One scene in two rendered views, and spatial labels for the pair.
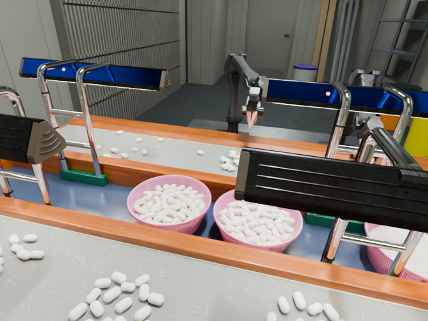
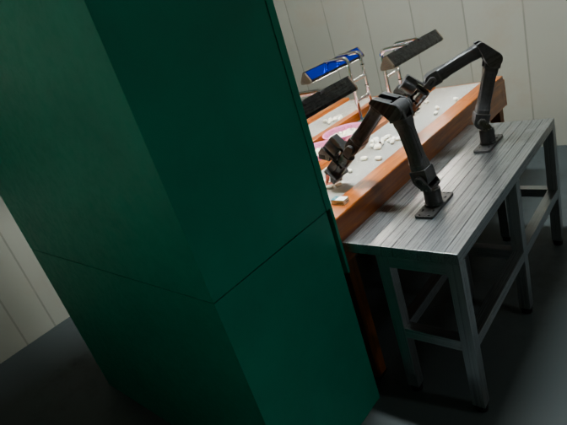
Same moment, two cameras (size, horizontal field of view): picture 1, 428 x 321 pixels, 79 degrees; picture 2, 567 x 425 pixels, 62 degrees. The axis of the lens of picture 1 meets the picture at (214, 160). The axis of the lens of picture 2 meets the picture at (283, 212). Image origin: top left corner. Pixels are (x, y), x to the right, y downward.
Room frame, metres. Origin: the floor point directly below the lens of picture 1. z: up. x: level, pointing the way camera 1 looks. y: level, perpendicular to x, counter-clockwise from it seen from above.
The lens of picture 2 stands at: (1.81, -2.27, 1.46)
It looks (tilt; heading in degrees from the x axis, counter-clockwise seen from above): 22 degrees down; 126
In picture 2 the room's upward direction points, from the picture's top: 18 degrees counter-clockwise
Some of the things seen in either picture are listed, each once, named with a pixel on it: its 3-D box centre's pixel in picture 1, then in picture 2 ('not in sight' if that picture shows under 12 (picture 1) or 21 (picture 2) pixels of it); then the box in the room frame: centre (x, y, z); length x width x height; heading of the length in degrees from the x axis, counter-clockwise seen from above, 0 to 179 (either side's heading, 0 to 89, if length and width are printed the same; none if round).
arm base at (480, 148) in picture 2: (232, 128); (487, 136); (1.46, -0.10, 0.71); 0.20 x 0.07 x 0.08; 79
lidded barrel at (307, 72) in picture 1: (302, 81); not in sight; (5.19, -1.66, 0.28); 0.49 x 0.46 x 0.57; 172
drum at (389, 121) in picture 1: (397, 107); not in sight; (3.60, -2.53, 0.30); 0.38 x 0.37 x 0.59; 79
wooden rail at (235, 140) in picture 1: (232, 153); (429, 149); (1.19, -0.09, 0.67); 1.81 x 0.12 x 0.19; 78
